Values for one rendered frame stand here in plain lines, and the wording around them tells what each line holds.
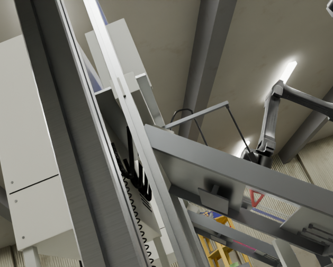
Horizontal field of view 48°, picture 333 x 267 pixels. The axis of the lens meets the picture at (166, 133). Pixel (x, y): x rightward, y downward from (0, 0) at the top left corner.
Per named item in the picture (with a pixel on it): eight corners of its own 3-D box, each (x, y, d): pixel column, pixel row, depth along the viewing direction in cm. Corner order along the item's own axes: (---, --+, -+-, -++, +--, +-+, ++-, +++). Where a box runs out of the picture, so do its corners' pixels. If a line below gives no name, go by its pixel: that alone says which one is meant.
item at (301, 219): (323, 249, 155) (325, 241, 156) (388, 228, 94) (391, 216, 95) (278, 231, 160) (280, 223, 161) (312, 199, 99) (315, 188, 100)
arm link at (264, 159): (276, 157, 151) (270, 160, 156) (260, 151, 150) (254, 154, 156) (271, 173, 149) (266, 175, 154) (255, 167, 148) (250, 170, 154)
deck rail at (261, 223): (323, 257, 156) (327, 242, 158) (324, 256, 154) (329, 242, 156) (168, 193, 175) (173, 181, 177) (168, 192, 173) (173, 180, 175)
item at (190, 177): (236, 220, 164) (240, 208, 166) (243, 183, 104) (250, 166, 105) (168, 192, 173) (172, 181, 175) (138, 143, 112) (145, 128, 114)
